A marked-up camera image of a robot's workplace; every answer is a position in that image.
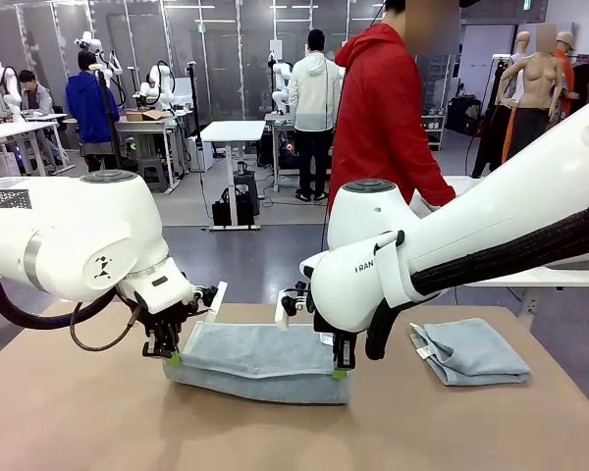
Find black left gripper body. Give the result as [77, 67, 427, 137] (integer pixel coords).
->
[127, 296, 197, 331]

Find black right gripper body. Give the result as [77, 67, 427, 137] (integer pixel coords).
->
[313, 317, 358, 347]

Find grey towel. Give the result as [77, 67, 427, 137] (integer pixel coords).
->
[408, 317, 533, 388]
[162, 322, 351, 406]

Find red-sleeved right forearm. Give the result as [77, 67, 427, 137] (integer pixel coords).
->
[414, 169, 457, 205]

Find grey perforated basket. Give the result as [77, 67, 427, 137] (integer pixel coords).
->
[0, 188, 32, 210]

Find grey step stool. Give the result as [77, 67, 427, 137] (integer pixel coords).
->
[136, 157, 170, 195]

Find white computer case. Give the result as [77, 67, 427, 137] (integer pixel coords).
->
[186, 135, 215, 173]

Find white side table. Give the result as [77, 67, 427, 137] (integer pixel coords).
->
[441, 174, 589, 318]

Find grey workbench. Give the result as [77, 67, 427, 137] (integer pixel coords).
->
[63, 116, 184, 193]

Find white standing desk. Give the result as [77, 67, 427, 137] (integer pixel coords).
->
[199, 120, 267, 232]

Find open cardboard box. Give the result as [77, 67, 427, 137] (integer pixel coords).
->
[126, 108, 171, 123]

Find person in blue hoodie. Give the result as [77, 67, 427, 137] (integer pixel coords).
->
[65, 51, 123, 173]

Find person in red jacket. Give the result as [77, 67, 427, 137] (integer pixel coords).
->
[327, 0, 457, 236]

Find wooden shoe shelf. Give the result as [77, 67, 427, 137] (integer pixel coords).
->
[420, 113, 447, 152]

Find white robot bench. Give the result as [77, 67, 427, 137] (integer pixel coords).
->
[263, 112, 299, 192]

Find person in white jacket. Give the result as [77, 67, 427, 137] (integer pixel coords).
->
[288, 27, 346, 202]

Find long white desk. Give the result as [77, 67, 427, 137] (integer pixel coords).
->
[0, 120, 76, 177]

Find seated person in grey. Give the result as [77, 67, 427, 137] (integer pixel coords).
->
[18, 69, 60, 168]

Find black luggage bag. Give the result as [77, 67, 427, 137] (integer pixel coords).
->
[445, 95, 483, 137]

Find bare tan mannequin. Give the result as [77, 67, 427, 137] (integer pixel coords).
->
[499, 24, 569, 163]

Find pale mannequin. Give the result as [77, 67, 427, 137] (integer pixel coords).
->
[472, 31, 534, 179]

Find clothes rack with dark garments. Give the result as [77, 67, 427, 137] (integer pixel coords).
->
[566, 52, 589, 107]

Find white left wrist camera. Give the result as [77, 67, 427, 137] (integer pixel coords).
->
[190, 281, 228, 326]

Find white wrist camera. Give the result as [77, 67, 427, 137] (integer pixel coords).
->
[276, 280, 315, 331]
[190, 281, 228, 326]

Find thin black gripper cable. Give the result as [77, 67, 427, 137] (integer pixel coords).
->
[70, 301, 141, 352]

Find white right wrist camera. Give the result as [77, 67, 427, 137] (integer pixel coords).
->
[276, 280, 315, 331]

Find black right arm cable sleeve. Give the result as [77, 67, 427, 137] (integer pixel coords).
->
[365, 198, 589, 362]

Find black camera stand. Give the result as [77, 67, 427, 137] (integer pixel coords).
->
[87, 62, 130, 173]
[186, 61, 203, 151]

